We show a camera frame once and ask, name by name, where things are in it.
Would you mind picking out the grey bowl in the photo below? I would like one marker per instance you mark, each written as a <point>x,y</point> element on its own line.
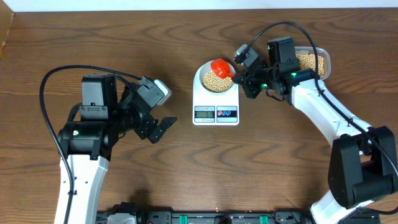
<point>206,68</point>

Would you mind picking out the soybeans in bowl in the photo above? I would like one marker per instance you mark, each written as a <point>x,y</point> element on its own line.
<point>216,84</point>

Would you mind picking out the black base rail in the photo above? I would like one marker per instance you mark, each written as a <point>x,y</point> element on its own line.
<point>125,213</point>

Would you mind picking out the clear container of soybeans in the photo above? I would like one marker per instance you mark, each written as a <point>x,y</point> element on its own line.
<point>306,57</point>

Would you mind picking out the red measuring scoop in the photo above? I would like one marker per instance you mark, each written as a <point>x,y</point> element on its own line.
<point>221,68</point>

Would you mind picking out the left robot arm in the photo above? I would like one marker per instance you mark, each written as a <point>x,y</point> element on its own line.
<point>93,128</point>

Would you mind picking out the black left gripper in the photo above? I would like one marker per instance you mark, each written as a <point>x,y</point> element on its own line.
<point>144,127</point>

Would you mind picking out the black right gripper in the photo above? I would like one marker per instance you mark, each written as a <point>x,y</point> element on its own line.
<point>247,82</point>

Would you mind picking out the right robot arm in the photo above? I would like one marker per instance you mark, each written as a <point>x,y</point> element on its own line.
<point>363,162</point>

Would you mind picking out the white kitchen scale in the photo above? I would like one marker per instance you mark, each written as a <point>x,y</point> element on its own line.
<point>214,109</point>

